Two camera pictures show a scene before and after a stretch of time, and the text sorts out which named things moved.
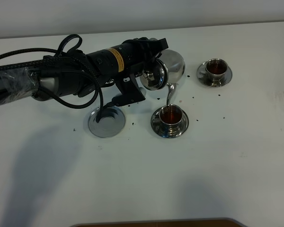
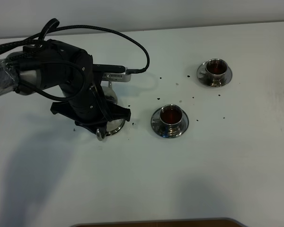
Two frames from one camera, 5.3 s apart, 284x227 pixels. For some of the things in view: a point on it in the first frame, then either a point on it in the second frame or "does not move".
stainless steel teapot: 166,69 to 113,126
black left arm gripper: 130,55 to 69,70
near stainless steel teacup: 169,115 does not move
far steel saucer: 206,80 does not move
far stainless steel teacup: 216,69 does not move
